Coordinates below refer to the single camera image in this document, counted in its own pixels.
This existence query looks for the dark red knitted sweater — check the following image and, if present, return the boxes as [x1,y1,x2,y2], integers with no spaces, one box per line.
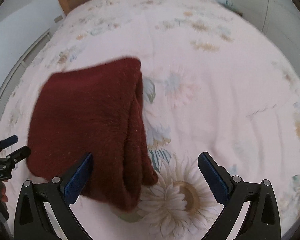
[27,57,158,212]

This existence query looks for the floral white bed sheet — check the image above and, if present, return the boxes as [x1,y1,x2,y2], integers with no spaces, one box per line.
[0,0,300,239]

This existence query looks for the white wardrobe doors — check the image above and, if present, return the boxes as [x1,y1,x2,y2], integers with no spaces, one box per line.
[230,0,300,77]

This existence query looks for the beige wall socket left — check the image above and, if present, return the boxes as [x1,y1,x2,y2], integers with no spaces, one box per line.
[54,15,63,23]

